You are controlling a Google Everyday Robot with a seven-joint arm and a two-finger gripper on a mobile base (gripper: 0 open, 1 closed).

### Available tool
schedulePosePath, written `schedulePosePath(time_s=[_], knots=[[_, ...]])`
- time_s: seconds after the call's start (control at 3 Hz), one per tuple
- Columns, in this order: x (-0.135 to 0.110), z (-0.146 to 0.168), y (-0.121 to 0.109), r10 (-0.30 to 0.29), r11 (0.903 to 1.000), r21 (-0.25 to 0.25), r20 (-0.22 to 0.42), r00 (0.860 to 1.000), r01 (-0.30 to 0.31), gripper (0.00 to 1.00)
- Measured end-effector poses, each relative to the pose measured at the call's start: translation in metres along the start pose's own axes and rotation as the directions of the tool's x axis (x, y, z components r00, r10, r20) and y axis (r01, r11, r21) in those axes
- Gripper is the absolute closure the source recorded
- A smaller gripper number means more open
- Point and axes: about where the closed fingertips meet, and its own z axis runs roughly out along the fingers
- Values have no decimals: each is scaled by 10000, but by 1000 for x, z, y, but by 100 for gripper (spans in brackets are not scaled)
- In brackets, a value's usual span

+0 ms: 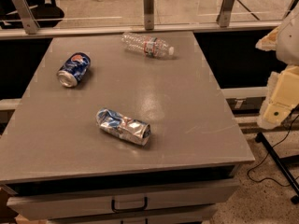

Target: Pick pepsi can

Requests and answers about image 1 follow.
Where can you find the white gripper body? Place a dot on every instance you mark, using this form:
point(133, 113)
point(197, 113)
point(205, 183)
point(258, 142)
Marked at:
point(289, 44)

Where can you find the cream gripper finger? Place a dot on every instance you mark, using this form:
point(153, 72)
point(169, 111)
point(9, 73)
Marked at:
point(269, 41)

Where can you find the blue pepsi can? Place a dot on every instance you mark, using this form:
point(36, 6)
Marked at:
point(74, 69)

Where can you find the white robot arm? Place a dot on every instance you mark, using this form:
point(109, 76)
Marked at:
point(287, 50)

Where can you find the crushed silver blue can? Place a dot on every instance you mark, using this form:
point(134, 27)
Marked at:
point(125, 128)

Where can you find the black stand leg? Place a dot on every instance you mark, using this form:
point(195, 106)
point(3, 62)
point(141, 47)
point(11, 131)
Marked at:
point(260, 138)

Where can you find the clear plastic water bottle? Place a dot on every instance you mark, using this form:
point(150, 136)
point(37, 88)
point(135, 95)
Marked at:
point(150, 46)

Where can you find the grey lower drawer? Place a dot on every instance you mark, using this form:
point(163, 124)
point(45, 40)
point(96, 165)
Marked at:
point(176, 215)

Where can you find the grey drawer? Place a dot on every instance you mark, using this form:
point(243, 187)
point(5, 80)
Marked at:
point(176, 215)
point(97, 202)

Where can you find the black office chair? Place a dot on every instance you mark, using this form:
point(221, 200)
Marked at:
point(46, 12)

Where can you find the grey upper drawer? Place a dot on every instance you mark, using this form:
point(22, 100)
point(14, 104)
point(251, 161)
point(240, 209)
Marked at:
point(97, 202)

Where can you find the right metal railing bracket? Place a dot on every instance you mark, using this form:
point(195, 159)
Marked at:
point(223, 19)

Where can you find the metal railing bracket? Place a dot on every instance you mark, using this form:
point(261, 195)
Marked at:
point(28, 21)
point(148, 8)
point(223, 19)

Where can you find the middle metal railing bracket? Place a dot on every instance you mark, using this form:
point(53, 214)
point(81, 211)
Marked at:
point(148, 8)

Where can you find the black drawer handle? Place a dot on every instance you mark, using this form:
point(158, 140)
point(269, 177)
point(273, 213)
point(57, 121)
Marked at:
point(129, 206)

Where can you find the left metal railing bracket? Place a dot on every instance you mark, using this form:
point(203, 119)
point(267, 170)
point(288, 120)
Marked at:
point(28, 21)

